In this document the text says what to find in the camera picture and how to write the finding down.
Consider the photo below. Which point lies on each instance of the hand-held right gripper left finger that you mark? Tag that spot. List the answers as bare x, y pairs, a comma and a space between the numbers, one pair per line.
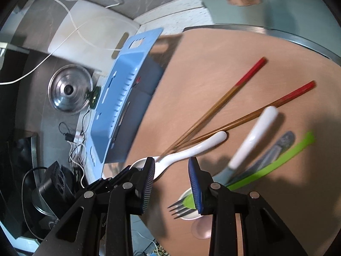
149, 184

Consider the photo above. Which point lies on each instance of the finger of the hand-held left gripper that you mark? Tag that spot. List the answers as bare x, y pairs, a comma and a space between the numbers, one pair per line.
112, 178

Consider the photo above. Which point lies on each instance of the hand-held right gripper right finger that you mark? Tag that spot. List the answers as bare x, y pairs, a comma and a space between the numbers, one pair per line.
195, 186

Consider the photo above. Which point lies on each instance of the metal fork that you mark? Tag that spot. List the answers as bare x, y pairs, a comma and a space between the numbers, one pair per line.
178, 209

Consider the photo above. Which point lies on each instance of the white ceramic spoon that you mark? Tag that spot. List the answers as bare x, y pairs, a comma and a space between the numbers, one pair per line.
186, 152
255, 133

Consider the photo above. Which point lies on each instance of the green plastic spoon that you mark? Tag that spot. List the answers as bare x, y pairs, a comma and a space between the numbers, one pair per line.
279, 160

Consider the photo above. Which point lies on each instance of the blue plastic basket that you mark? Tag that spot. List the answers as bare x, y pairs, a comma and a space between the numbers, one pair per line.
120, 85

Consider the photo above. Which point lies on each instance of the green lid holder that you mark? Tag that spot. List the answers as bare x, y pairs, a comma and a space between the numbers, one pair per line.
93, 97

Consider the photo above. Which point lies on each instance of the white cutting board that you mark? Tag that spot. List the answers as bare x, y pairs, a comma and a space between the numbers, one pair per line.
88, 18

